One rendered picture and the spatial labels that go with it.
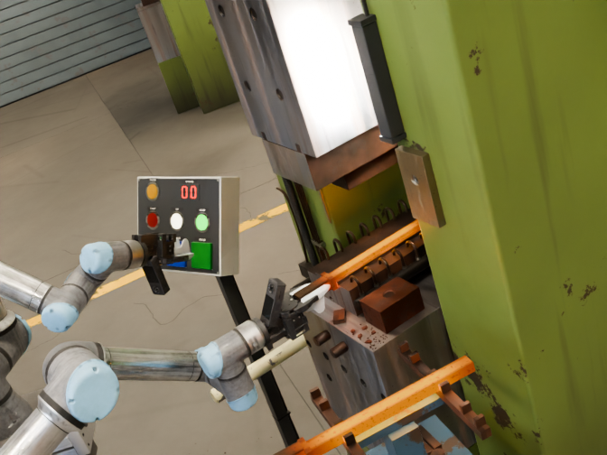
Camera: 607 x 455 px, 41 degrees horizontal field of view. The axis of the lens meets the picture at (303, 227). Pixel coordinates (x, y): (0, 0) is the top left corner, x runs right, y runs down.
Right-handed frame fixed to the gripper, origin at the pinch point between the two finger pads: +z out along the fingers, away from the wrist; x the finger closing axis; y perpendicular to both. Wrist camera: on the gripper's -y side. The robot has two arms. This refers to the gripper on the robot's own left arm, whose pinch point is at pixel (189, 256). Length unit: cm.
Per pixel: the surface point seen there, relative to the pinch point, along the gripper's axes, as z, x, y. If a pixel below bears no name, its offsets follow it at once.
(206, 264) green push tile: 4.5, -2.2, -2.2
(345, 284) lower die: 2, -51, -4
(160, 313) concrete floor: 126, 142, -46
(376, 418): -34, -82, -23
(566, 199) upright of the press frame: 1, -105, 18
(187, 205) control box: 5.3, 5.9, 14.2
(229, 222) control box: 9.1, -6.9, 9.6
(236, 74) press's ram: -20, -34, 46
